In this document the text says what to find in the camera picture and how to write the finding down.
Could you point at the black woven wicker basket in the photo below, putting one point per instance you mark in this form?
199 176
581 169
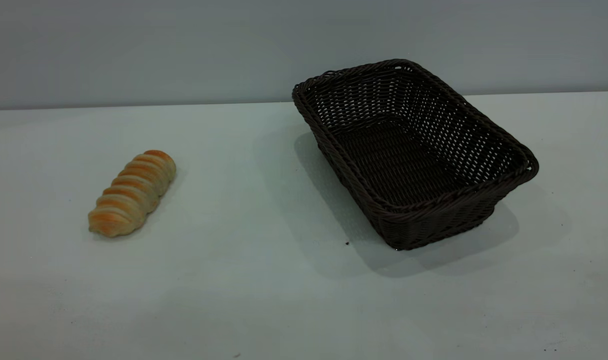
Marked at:
408 210

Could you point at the golden ridged bread roll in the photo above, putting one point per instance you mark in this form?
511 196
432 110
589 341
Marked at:
131 192

